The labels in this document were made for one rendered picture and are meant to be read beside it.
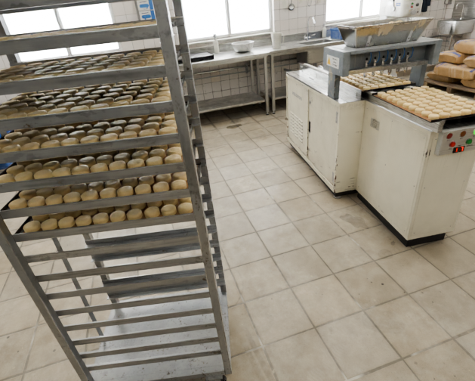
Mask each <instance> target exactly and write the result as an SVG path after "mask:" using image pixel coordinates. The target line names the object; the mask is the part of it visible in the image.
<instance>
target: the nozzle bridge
mask: <svg viewBox="0 0 475 381"><path fill-rule="evenodd" d="M442 43H443V40H442V39H433V38H427V37H419V39H418V40H417V41H411V42H400V43H394V44H388V45H377V46H371V47H365V48H351V47H347V46H346V45H334V46H328V47H324V52H323V69H324V70H326V71H328V95H327V96H329V97H330V98H332V99H334V100H336V99H339V90H340V78H341V77H346V76H349V75H353V74H360V73H370V72H375V71H381V70H392V69H397V68H403V67H412V68H411V73H410V77H409V81H412V82H415V83H416V85H415V86H416V87H420V86H423V84H424V77H425V73H426V69H427V65H428V64H431V65H433V64H438V60H439V57H440V50H441V46H442ZM412 47H413V48H414V51H413V55H412ZM404 48H405V50H406V52H405V56H404V58H403V55H404ZM395 49H396V50H397V54H396V50H395ZM387 50H388V51H389V54H388V59H387ZM379 51H380V59H379V61H378V58H379ZM370 52H371V53H372V59H371V62H370V63H369V64H368V67H367V68H365V60H366V58H368V61H370V57H371V54H370ZM407 52H409V57H411V56H412V57H411V58H409V62H408V63H406V62H405V61H406V55H407ZM399 53H401V58H402V60H401V61H400V63H397V60H398V56H399ZM383 55H384V58H385V60H386V59H387V60H386V61H385V62H384V65H383V66H382V65H381V58H382V57H383ZM391 55H393V59H394V58H395V56H396V59H395V60H393V63H392V64H391V65H389V62H390V56H391ZM374 57H376V60H377V61H378V62H377V61H376V62H377V63H376V67H373V60H374Z"/></svg>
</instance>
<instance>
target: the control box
mask: <svg viewBox="0 0 475 381"><path fill-rule="evenodd" d="M463 131H466V134H465V136H463V137H461V133H462V132H463ZM474 131H475V125H468V126H463V127H457V128H453V129H444V130H442V132H440V133H439V134H438V135H439V136H438V139H437V143H436V149H435V152H434V154H436V155H437V156H441V155H445V154H450V153H454V152H456V151H455V148H456V147H457V148H458V149H457V148H456V150H457V152H456V153H458V152H460V150H461V149H462V147H463V150H462V151H461V152H463V151H467V150H475V134H474ZM450 133H452V137H451V138H450V139H448V138H447V135H448V134H450ZM468 139H472V143H471V144H467V143H466V142H467V140H468ZM453 141H454V142H455V146H454V147H450V144H451V143H452V142H453Z"/></svg>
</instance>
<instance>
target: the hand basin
mask: <svg viewBox="0 0 475 381"><path fill-rule="evenodd" d="M444 4H447V5H451V4H452V0H445V1H444ZM474 24H475V0H455V4H454V8H453V12H452V19H447V20H438V22H437V26H436V33H437V34H448V35H451V38H450V41H449V47H448V51H451V46H452V43H454V41H455V40H454V35H459V34H462V35H461V37H459V38H461V39H462V36H463V34H465V33H471V32H473V28H474ZM452 40H453V41H452ZM457 41H459V40H457ZM457 41H456V42H457ZM456 42H455V43H456ZM455 43H454V44H453V46H452V50H454V46H455Z"/></svg>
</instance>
